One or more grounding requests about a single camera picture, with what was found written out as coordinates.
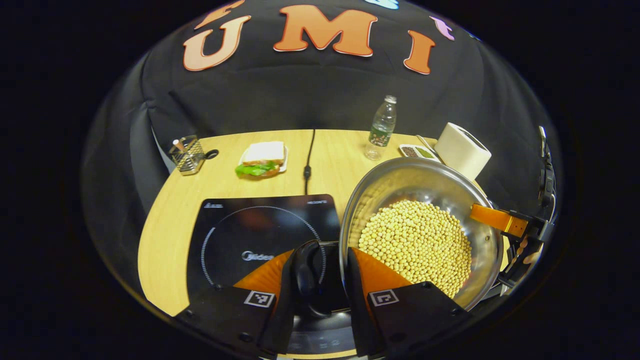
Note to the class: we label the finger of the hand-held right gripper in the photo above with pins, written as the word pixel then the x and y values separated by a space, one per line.
pixel 522 257
pixel 497 220

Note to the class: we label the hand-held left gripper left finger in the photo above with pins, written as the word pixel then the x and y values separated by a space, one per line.
pixel 280 320

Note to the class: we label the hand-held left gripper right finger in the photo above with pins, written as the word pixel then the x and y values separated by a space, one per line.
pixel 360 310

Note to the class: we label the pile of yellow soybeans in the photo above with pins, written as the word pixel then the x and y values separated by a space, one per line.
pixel 415 245

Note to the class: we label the black induction cooktop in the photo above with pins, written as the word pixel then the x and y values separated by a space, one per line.
pixel 235 230

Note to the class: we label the white toaster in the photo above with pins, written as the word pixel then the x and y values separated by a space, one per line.
pixel 460 150

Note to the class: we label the white divided bean tray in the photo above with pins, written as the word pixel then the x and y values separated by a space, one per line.
pixel 417 151

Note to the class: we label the clear plastic water bottle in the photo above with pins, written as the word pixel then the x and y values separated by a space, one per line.
pixel 382 130

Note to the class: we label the sandwich on white plate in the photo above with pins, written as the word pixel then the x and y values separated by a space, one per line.
pixel 262 152

